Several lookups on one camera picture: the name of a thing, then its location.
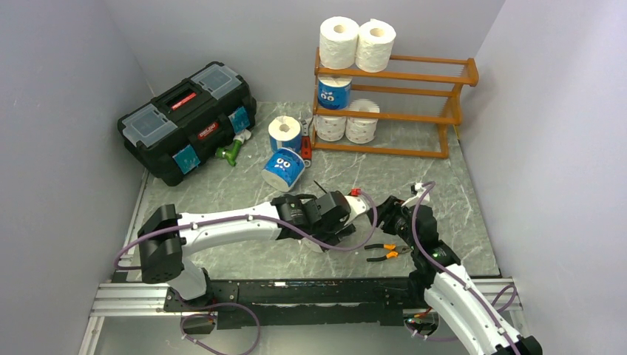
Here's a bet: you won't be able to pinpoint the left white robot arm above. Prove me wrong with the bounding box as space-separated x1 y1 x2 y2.
138 191 369 311

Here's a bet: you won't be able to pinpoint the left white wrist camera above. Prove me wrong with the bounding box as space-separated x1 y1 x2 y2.
345 188 372 217

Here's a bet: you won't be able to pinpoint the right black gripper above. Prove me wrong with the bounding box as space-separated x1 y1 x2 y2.
367 195 418 249

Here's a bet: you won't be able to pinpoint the black orange screwdriver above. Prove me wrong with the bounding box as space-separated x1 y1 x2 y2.
313 180 328 194

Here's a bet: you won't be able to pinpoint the red adjustable wrench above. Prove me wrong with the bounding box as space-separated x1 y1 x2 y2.
298 117 312 168

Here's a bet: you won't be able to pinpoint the black plastic toolbox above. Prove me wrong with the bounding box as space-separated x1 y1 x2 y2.
117 61 257 186

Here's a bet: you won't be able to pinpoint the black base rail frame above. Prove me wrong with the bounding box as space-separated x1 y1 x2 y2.
163 277 427 330

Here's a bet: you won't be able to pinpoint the orange black pliers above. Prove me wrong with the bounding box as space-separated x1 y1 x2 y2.
364 243 412 263

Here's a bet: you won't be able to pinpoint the orange wooden shelf rack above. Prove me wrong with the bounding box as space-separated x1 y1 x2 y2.
310 50 480 159

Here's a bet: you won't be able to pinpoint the blue paper roll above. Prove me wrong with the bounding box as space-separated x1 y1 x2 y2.
317 75 352 110

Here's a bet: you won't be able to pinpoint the blue monster-face roll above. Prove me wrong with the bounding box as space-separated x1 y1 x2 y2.
261 148 305 192

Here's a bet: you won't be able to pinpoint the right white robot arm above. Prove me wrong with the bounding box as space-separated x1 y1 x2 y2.
367 196 543 354

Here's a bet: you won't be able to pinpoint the white roll with red print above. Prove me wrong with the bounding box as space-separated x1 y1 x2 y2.
313 115 347 142

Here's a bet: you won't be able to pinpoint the white paper towel roll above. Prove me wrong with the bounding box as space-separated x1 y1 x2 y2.
319 16 359 70
355 18 396 72
345 98 380 144

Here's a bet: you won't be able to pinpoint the white dotted roll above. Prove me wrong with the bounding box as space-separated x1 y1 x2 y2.
301 238 325 253

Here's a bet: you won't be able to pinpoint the green small object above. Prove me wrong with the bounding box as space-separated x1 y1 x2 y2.
215 129 251 166

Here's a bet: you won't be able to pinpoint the blue wrapped roll upright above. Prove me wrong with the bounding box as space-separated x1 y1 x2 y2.
268 115 302 153

